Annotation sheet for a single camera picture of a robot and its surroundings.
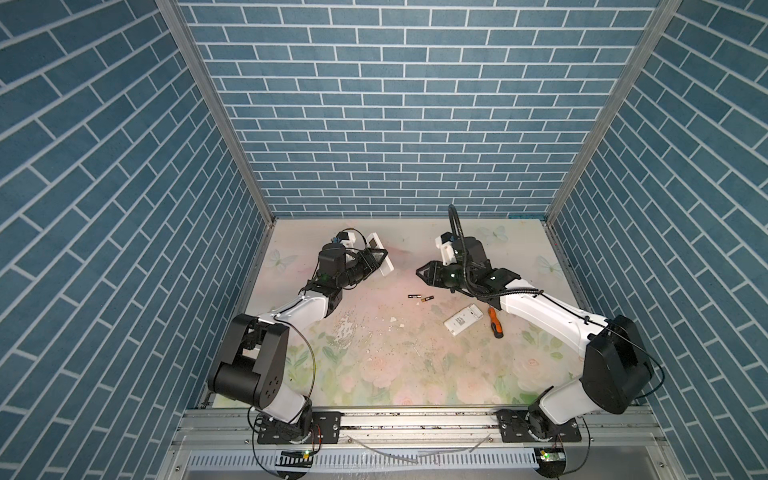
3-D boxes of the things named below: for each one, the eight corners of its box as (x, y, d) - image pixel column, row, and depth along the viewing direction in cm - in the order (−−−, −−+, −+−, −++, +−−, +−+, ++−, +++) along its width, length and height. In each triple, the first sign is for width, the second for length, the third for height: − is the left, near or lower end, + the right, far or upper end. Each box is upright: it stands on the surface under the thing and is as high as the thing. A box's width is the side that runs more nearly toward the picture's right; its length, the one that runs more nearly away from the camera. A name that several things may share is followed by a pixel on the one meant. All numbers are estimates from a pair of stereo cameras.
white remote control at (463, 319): (454, 336, 92) (455, 333, 90) (443, 324, 94) (444, 321, 93) (482, 316, 96) (483, 313, 95) (471, 305, 99) (472, 302, 97)
